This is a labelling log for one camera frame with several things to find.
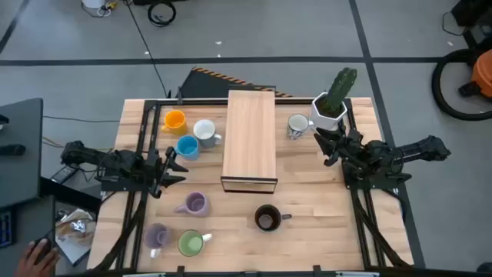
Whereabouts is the wooden shelf with black frame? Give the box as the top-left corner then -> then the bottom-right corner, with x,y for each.
221,90 -> 278,194

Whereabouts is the thin black cable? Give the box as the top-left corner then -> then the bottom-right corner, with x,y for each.
42,115 -> 121,124

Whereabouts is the black aluminium table frame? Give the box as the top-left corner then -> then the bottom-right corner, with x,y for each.
91,96 -> 414,277

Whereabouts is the yellow mug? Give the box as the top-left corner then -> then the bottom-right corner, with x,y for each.
161,110 -> 188,136

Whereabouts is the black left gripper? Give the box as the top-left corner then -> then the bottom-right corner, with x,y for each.
144,146 -> 189,199

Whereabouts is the long black floor cable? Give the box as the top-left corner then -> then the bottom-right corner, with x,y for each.
123,0 -> 171,98

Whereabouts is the black vacuum hose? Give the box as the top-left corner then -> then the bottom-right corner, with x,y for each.
430,48 -> 492,122

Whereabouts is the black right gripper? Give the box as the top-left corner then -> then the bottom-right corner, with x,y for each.
314,128 -> 364,167

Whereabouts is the crumpled foil and paper bag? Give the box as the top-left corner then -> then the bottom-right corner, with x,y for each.
55,207 -> 97,266

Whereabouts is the yellow cable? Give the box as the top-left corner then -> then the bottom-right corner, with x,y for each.
42,136 -> 66,150

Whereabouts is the grey mug white inside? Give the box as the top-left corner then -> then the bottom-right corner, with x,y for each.
192,118 -> 223,149

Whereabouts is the dark grey desk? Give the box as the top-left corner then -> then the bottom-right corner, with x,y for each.
0,98 -> 57,277

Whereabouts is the black equipment case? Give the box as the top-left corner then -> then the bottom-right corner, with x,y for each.
450,0 -> 492,49

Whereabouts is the dark glazed mug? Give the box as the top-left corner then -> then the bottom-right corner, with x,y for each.
254,204 -> 293,232

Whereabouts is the coiled black cable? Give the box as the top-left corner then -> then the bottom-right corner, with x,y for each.
147,1 -> 178,28

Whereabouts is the blue mug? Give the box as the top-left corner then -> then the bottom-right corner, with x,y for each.
175,135 -> 201,161

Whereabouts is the black computer mouse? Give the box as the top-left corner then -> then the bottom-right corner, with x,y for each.
30,237 -> 53,255

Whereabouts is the black power adapter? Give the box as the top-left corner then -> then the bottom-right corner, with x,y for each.
49,164 -> 80,185

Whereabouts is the person's hand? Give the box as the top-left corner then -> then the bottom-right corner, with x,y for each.
14,238 -> 61,277

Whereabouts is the black keyboard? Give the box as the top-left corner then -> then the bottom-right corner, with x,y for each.
0,209 -> 16,249

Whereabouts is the white patterned mug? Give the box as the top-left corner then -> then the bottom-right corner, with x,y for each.
287,113 -> 314,140

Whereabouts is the green mug white handle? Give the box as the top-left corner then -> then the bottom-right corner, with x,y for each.
177,229 -> 213,258

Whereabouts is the purple mug white handle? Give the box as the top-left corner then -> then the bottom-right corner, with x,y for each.
143,222 -> 173,259

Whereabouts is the orange vacuum cleaner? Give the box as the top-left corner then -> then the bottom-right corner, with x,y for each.
470,48 -> 492,99

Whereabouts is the green cactus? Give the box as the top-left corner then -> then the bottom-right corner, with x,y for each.
324,67 -> 357,116

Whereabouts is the white hexagonal plant pot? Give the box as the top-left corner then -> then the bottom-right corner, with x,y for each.
309,92 -> 349,132

